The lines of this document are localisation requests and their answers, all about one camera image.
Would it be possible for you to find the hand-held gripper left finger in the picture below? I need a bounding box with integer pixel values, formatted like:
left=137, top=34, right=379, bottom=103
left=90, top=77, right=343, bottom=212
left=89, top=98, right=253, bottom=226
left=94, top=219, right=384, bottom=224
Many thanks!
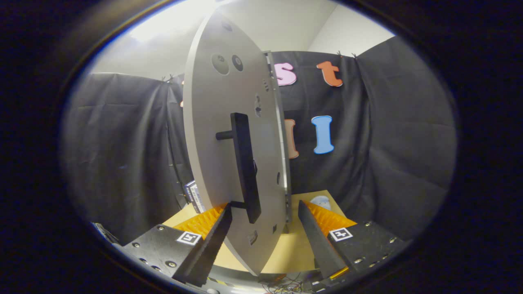
left=111, top=203, right=232, bottom=287

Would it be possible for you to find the grey and white small box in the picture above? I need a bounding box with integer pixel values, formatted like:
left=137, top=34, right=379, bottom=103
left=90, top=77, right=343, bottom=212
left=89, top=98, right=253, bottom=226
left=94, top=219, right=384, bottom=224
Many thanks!
left=189, top=184, right=206, bottom=214

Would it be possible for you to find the thin black cable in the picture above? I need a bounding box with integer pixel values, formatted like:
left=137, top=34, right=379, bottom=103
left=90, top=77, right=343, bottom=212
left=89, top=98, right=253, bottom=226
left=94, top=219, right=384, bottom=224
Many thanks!
left=165, top=122, right=188, bottom=205

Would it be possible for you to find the white rounded object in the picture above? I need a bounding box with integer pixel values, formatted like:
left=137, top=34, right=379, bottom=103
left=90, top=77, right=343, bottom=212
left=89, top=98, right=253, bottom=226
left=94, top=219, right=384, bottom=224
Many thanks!
left=309, top=195, right=332, bottom=211

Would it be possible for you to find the black door handle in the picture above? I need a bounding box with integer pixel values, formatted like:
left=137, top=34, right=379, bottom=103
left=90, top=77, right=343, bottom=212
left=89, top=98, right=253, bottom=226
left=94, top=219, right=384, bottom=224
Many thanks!
left=215, top=112, right=262, bottom=224

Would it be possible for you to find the grey cabinet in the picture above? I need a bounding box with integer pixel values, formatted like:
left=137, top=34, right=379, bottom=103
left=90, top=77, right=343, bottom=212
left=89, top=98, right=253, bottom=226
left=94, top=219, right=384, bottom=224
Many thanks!
left=264, top=50, right=293, bottom=223

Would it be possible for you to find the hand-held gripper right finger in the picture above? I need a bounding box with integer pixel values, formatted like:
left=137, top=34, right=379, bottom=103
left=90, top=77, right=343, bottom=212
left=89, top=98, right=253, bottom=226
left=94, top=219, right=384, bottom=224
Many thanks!
left=297, top=200, right=405, bottom=281

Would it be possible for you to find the tangle of thin cables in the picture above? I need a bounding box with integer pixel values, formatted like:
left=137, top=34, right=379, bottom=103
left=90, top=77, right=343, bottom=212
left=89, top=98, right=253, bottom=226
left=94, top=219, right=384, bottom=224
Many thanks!
left=261, top=274, right=311, bottom=294

